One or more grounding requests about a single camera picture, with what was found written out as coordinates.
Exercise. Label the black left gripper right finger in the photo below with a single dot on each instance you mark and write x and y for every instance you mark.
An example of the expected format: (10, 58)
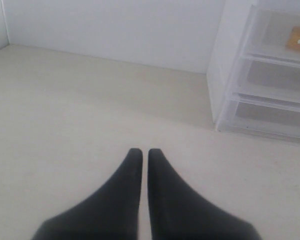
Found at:
(178, 212)

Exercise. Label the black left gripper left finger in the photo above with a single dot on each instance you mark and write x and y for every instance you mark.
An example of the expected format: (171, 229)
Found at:
(110, 213)

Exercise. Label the yellow cheese wedge sponge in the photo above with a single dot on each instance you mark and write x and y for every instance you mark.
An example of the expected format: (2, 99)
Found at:
(293, 42)

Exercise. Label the bottom wide clear drawer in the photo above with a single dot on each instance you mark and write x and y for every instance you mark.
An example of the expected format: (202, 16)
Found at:
(268, 117)

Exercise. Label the wide clear drawer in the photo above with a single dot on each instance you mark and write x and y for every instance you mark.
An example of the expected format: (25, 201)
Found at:
(272, 80)
(268, 117)

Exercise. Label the white plastic drawer cabinet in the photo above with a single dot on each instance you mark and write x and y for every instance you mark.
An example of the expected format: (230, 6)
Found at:
(230, 45)

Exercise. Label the middle wide clear drawer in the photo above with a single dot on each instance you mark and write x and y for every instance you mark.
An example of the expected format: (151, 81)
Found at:
(272, 80)

